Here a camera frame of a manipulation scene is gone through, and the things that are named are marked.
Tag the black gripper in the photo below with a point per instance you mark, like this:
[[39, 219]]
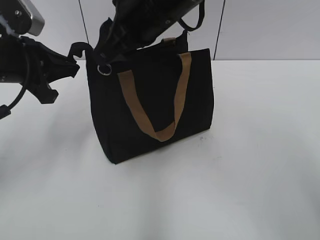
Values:
[[114, 40]]

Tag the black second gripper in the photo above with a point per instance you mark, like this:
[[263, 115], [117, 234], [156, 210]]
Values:
[[32, 65]]

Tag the black bag with tan handles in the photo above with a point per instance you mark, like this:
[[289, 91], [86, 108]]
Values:
[[163, 94]]

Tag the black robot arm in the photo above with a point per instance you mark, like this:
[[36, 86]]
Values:
[[145, 20]]

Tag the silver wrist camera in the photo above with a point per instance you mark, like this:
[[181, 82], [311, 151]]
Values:
[[20, 17]]

